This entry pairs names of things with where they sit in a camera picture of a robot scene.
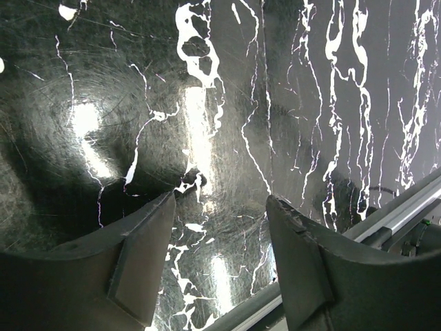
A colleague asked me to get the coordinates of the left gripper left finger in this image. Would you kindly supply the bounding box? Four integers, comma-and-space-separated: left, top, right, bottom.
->
1, 192, 176, 330

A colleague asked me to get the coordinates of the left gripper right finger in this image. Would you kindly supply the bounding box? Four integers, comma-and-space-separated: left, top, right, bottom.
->
266, 195, 440, 330

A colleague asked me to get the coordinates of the aluminium frame rail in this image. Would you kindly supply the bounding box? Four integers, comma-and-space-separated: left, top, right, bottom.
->
212, 171, 440, 330

